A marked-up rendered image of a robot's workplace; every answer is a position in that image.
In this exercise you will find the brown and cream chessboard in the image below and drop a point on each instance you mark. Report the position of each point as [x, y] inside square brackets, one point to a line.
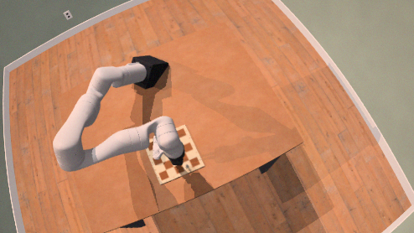
[163, 168]

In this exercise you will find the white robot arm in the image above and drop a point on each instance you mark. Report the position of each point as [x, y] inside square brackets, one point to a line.
[67, 143]

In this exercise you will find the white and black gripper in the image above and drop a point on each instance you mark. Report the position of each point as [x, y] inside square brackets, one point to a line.
[157, 153]

